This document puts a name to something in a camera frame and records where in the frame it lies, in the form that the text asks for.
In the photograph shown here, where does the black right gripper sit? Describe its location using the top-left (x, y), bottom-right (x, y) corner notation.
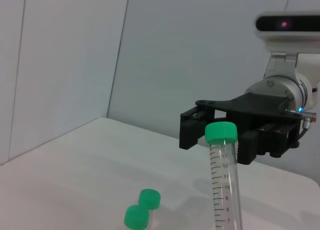
top-left (179, 92), bottom-right (304, 165)

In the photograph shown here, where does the clear green-capped test tube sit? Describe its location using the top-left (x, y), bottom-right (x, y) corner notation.
top-left (204, 121), bottom-right (244, 230)

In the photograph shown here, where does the green-capped test tube red print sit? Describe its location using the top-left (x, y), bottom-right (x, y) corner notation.
top-left (138, 188), bottom-right (162, 211)
top-left (123, 204), bottom-right (159, 230)

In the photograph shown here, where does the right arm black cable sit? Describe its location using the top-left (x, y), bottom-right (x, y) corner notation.
top-left (284, 108), bottom-right (318, 141)

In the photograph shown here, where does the right wrist camera housing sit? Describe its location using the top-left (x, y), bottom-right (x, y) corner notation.
top-left (253, 11), bottom-right (320, 56)

